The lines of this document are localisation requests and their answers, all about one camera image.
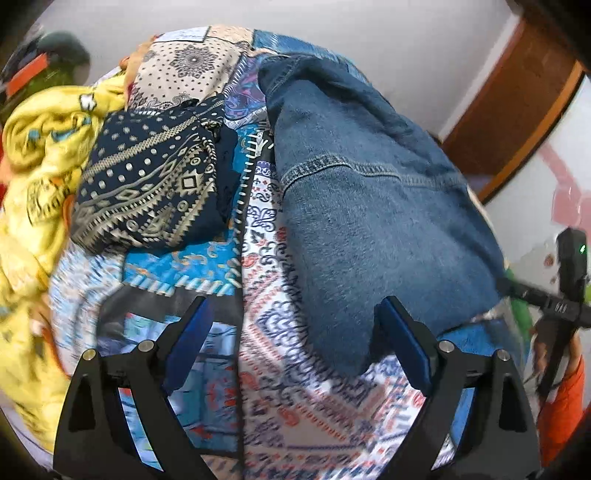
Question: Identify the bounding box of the blue denim jacket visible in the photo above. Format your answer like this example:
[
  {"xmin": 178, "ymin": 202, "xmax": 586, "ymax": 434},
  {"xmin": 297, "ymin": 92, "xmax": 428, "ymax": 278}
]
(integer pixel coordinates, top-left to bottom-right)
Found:
[{"xmin": 259, "ymin": 55, "xmax": 521, "ymax": 377}]

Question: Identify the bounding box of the orange right sleeve forearm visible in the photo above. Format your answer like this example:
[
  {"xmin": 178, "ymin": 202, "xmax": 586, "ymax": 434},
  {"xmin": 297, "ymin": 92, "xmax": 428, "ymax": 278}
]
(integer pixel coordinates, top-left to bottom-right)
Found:
[{"xmin": 538, "ymin": 359, "xmax": 585, "ymax": 467}]

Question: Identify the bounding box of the pile of clutter clothes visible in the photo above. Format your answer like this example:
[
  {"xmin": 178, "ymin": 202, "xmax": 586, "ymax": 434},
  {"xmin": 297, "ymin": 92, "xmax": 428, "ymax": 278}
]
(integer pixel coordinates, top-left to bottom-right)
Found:
[{"xmin": 1, "ymin": 31, "xmax": 90, "ymax": 94}]

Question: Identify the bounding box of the person's right hand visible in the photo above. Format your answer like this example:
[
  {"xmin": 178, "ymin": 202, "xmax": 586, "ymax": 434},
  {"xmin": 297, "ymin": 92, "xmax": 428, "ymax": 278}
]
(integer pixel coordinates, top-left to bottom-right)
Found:
[{"xmin": 530, "ymin": 317, "xmax": 584, "ymax": 384}]

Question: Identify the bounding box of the blue patchwork bedspread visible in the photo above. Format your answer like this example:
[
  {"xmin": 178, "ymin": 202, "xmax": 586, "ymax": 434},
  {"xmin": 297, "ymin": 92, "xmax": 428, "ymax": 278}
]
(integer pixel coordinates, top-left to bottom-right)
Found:
[{"xmin": 48, "ymin": 25, "xmax": 528, "ymax": 480}]

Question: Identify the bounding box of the brown wooden door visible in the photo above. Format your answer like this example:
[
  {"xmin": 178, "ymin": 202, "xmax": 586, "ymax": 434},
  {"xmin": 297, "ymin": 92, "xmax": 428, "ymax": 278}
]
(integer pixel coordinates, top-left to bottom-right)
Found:
[{"xmin": 443, "ymin": 17, "xmax": 584, "ymax": 203}]

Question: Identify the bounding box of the navy patterned folded garment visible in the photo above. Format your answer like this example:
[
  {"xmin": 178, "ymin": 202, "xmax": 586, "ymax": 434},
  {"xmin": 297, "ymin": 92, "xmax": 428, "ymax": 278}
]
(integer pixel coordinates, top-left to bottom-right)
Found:
[{"xmin": 70, "ymin": 95, "xmax": 239, "ymax": 254}]

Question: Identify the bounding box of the yellow cartoon blanket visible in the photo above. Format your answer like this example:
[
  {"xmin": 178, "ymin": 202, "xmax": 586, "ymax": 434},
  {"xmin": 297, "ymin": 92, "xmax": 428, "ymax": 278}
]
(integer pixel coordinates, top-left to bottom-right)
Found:
[{"xmin": 1, "ymin": 75, "xmax": 125, "ymax": 451}]

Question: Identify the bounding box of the green patterned bag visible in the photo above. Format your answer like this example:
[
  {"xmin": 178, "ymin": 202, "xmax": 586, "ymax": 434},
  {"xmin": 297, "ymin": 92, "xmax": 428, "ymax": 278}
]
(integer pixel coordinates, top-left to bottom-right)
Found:
[{"xmin": 0, "ymin": 64, "xmax": 74, "ymax": 125}]

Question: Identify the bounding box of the orange box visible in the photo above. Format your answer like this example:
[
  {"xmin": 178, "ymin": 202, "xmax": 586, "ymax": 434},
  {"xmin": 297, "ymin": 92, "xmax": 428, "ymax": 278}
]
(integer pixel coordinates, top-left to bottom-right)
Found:
[{"xmin": 6, "ymin": 53, "xmax": 49, "ymax": 98}]

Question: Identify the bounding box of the white wardrobe with wooden frame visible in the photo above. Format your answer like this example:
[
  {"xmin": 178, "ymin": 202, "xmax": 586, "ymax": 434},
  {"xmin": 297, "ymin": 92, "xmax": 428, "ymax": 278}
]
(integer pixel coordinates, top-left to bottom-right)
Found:
[{"xmin": 485, "ymin": 76, "xmax": 590, "ymax": 291}]

